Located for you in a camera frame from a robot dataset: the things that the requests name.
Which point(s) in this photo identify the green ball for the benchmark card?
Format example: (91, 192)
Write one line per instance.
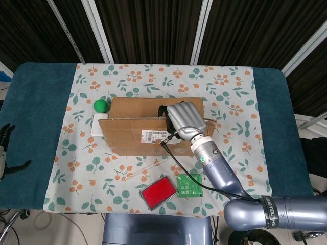
(100, 106)

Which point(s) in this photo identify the wide white partition post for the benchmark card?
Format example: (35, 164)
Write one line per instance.
(306, 49)

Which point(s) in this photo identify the teal table cover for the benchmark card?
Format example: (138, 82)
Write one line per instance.
(35, 114)

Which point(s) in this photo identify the white board with blue print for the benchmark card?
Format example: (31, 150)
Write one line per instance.
(5, 72)

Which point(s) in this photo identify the brown cardboard box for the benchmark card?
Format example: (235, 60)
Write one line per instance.
(127, 132)

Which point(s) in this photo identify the black waste bin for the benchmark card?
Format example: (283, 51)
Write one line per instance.
(255, 238)

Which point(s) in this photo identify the white rectangular plastic case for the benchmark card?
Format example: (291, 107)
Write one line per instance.
(96, 125)

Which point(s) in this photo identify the green tea sachet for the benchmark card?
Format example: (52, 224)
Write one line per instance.
(186, 189)

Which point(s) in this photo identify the clear plastic straw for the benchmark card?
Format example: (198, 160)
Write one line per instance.
(145, 169)

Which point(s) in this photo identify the floral printed tablecloth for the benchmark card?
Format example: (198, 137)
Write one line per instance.
(242, 102)

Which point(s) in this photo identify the chrome metal stand leg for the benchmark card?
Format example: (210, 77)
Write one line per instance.
(11, 224)

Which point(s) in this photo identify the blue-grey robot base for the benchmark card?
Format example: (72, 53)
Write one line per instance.
(153, 229)

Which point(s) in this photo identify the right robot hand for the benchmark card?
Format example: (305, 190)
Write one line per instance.
(186, 120)

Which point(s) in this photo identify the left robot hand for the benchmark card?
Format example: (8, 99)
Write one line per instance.
(2, 158)

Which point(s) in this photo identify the double white partition post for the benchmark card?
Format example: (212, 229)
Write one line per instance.
(99, 30)

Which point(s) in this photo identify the thin white partition post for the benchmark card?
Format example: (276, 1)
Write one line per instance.
(65, 28)

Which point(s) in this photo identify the red ink pad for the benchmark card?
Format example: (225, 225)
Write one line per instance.
(158, 193)

